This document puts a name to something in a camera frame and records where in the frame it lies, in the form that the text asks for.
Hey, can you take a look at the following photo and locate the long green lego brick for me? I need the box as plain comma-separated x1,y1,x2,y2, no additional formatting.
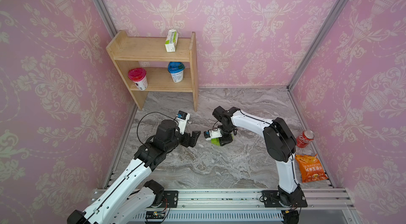
210,138,222,146

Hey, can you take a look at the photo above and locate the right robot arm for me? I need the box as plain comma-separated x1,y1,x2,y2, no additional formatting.
204,106,301,205

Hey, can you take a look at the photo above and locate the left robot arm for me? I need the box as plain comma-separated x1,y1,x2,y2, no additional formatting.
67,119,201,224

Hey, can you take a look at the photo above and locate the blue lid cup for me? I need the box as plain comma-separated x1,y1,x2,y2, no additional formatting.
168,62,185,83

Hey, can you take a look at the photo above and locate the pink lid cup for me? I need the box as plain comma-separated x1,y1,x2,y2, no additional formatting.
128,67,148,91

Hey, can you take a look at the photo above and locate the small circuit board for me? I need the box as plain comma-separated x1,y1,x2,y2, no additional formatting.
145,211,167,220

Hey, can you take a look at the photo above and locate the red soda can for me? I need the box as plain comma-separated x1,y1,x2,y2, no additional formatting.
297,129,315,148

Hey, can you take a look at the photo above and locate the white green carton box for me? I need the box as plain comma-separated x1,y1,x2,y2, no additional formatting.
165,29,179,53

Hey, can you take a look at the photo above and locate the wooden shelf unit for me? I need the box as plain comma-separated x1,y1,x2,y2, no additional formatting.
106,30,199,113

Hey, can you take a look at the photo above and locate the orange snack bag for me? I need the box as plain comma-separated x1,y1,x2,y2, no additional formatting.
295,155,328,183

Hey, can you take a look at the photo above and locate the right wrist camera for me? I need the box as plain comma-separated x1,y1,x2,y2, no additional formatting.
204,128,222,140

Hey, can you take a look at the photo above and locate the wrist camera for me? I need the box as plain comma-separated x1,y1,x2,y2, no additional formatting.
176,110,190,135
204,128,222,140

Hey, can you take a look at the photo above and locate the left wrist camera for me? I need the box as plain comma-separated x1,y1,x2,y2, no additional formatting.
176,110,190,135

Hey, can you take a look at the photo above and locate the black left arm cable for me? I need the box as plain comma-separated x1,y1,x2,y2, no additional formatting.
136,111,178,145

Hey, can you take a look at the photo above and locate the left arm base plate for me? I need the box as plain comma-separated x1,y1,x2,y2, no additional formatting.
151,190,179,208

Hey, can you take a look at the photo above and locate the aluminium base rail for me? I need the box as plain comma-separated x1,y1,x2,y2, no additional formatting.
83,187,362,224

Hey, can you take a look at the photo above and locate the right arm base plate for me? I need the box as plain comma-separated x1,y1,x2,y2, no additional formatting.
259,188,308,208

